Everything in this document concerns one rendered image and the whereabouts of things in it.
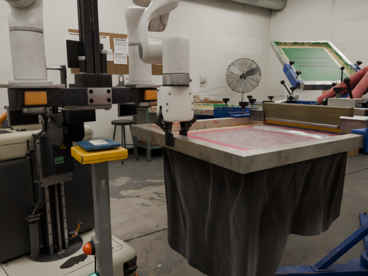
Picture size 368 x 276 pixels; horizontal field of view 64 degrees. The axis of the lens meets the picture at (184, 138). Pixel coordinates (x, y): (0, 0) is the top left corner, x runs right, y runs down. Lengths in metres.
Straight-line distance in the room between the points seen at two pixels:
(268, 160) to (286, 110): 0.63
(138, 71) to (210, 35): 4.61
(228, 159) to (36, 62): 0.66
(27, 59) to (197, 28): 4.79
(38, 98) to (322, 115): 0.97
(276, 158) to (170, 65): 0.36
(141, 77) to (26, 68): 0.44
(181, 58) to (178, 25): 4.62
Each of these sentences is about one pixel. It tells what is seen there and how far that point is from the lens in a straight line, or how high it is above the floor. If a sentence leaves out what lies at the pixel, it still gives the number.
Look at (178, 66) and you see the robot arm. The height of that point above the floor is 1.18.
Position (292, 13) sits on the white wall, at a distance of 6.65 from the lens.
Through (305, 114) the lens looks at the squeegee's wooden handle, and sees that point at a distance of 1.22.
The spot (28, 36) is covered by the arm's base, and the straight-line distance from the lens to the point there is 1.03.
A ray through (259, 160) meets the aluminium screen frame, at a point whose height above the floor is 0.97.
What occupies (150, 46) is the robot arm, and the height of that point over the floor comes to 1.24.
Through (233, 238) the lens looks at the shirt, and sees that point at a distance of 0.86.
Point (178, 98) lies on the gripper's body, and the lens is 0.81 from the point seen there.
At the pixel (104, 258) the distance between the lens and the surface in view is 0.99.
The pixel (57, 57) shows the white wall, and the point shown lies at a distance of 4.60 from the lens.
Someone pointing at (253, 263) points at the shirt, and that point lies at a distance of 0.88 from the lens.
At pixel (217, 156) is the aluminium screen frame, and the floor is 0.97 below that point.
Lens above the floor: 1.13
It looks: 10 degrees down
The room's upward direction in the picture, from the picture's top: straight up
